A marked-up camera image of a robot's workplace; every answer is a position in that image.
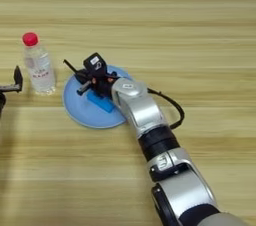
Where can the clear bottle with red cap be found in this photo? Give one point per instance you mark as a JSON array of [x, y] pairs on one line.
[[41, 70]]

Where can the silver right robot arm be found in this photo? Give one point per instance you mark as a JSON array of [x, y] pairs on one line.
[[150, 116]]

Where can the light blue round plate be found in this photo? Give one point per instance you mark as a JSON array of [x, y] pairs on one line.
[[83, 110]]

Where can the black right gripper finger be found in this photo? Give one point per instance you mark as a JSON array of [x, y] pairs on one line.
[[82, 74], [84, 88]]

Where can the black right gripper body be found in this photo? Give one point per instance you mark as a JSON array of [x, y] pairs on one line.
[[101, 85]]

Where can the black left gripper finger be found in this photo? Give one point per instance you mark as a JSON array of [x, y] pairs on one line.
[[18, 76]]

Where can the blue rectangular eraser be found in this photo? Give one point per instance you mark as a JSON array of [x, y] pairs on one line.
[[103, 103]]

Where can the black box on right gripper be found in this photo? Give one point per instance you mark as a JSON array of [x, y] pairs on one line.
[[95, 64]]

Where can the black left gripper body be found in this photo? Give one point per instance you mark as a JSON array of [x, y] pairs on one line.
[[10, 88]]

